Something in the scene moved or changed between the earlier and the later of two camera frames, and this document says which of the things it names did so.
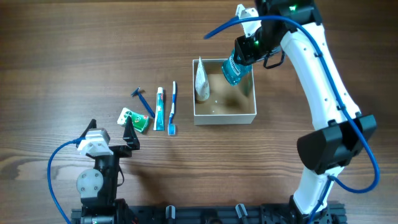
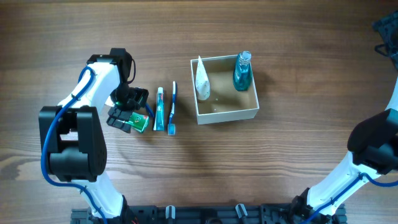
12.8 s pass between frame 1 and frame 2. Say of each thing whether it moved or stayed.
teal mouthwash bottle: moved
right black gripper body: moved
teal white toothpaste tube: stayed
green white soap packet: stayed
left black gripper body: moved
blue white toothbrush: stayed
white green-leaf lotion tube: stayed
